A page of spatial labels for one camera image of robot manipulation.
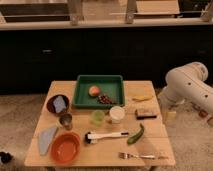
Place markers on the green plastic tray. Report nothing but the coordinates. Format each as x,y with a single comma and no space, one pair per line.
110,85

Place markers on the peach fruit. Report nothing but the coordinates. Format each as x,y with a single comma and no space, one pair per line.
94,91

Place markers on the dark brown bowl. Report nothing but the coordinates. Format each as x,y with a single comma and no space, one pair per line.
50,107

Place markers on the dark grapes bunch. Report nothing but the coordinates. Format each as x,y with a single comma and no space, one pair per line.
104,99

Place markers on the green plastic cup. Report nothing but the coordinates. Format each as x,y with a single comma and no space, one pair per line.
97,117

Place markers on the items pile on floor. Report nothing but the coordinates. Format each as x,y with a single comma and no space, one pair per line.
203,114

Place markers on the black object on floor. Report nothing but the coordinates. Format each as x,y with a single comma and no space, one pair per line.
5,157

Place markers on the blue sponge in bowl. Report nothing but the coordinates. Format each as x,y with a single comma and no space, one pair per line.
59,104

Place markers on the white cup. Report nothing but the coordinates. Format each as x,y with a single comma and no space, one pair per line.
116,114

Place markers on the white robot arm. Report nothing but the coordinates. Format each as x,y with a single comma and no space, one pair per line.
186,82

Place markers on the brown black block eraser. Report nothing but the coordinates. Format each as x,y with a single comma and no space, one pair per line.
144,114

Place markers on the yellow banana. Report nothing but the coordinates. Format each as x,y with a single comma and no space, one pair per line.
142,98

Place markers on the light blue cloth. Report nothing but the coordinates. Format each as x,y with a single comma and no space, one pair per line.
45,138

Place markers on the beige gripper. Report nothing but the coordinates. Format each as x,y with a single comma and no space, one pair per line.
169,115

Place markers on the white handled brush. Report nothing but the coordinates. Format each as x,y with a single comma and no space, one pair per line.
92,137

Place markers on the red orange bowl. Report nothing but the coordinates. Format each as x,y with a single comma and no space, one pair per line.
65,148

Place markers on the wooden table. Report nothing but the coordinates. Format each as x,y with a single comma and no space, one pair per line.
155,140

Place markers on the metal cup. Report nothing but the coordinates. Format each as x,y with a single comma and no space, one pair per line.
66,121

